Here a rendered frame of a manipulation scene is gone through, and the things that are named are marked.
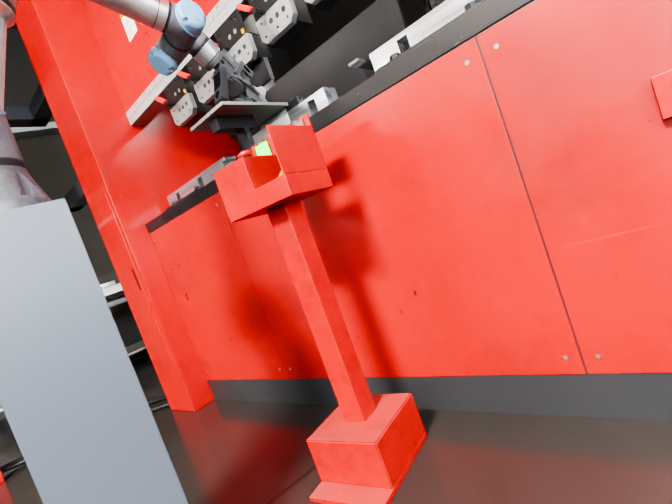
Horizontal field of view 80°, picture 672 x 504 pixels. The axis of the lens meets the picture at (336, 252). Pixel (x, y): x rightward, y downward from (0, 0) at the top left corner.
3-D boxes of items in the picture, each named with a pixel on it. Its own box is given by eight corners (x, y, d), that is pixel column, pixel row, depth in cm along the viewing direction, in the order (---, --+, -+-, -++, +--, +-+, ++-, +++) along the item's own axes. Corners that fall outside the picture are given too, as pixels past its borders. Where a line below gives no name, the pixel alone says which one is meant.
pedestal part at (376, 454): (310, 502, 91) (291, 454, 90) (362, 434, 111) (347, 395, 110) (384, 514, 79) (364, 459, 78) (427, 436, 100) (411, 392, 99)
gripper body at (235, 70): (256, 74, 128) (226, 43, 122) (246, 90, 123) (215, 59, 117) (242, 86, 133) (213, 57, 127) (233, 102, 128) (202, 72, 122)
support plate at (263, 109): (190, 131, 121) (189, 128, 121) (256, 128, 141) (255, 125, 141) (222, 104, 110) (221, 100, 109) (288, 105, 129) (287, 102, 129)
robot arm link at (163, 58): (153, 38, 102) (174, 15, 107) (141, 62, 110) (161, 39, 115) (181, 62, 105) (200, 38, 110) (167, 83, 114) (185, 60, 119)
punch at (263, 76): (255, 99, 138) (245, 72, 138) (259, 99, 140) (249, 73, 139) (272, 84, 132) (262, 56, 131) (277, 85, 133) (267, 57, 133)
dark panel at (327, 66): (256, 193, 227) (229, 119, 224) (259, 192, 229) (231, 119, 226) (430, 99, 153) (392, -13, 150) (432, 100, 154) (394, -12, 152)
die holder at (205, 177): (173, 216, 188) (166, 197, 187) (185, 213, 192) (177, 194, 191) (232, 180, 155) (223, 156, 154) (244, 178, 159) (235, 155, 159)
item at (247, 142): (234, 190, 120) (208, 121, 118) (269, 183, 130) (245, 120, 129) (241, 186, 117) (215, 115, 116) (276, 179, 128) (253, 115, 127)
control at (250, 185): (231, 223, 93) (203, 149, 92) (275, 211, 106) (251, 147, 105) (292, 194, 81) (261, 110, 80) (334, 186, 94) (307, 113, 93)
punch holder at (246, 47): (229, 79, 139) (212, 33, 138) (248, 80, 145) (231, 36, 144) (254, 55, 129) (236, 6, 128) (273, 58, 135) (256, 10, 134)
